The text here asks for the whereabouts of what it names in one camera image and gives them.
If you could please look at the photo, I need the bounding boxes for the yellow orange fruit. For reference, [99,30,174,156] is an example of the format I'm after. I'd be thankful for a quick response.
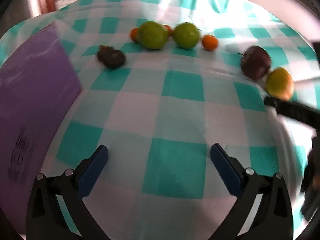
[265,67,295,100]

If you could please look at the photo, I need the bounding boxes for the dark red apple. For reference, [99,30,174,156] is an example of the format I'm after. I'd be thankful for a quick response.
[240,45,272,80]

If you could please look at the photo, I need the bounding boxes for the purple box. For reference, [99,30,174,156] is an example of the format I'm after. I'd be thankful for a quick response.
[0,25,82,230]

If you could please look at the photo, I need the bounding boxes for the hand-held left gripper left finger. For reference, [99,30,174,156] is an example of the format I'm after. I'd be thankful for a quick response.
[26,144,111,240]

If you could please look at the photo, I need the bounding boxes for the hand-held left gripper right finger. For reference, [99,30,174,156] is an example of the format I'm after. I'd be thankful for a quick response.
[210,143,294,240]

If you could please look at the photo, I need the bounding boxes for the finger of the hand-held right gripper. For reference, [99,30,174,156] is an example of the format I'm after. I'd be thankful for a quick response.
[264,96,320,131]

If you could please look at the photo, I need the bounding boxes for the teal white checkered tablecloth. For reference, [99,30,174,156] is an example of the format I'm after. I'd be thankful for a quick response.
[0,0,320,240]

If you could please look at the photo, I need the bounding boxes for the green apple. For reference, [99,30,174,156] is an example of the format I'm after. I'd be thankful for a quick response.
[138,21,169,50]
[174,22,200,50]

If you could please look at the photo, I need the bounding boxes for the dark mangosteen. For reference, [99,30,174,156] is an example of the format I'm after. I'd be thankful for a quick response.
[97,45,126,68]

